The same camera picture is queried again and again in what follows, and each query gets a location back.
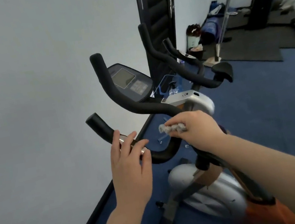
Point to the person's right hand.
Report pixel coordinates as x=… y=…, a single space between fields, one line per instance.
x=202 y=132

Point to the person's left hand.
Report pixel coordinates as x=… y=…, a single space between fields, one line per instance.
x=131 y=179

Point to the grey cleaning cloth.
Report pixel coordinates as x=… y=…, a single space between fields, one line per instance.
x=167 y=129

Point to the silver orange exercise bike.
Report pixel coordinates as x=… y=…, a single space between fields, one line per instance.
x=219 y=194

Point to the clear spray bottle black nozzle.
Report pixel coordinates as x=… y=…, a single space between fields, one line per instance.
x=173 y=89

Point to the clear blue acrylic side table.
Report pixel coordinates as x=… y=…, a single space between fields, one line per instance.
x=163 y=82

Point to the small clear water bottle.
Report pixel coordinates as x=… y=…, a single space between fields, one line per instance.
x=181 y=61

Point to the black waste bin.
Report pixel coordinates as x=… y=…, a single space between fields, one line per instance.
x=197 y=53

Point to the pale green vase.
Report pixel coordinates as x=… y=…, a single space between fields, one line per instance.
x=192 y=41

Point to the black floor mat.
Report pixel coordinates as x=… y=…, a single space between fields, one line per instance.
x=255 y=45

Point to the dark red flower bouquet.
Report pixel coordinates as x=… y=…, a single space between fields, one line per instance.
x=193 y=29

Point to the blue rolled mat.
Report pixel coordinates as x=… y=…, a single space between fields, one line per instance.
x=212 y=29

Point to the blue cloth pile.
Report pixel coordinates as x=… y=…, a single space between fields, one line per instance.
x=217 y=9

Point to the black door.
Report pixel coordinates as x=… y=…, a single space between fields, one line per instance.
x=156 y=6

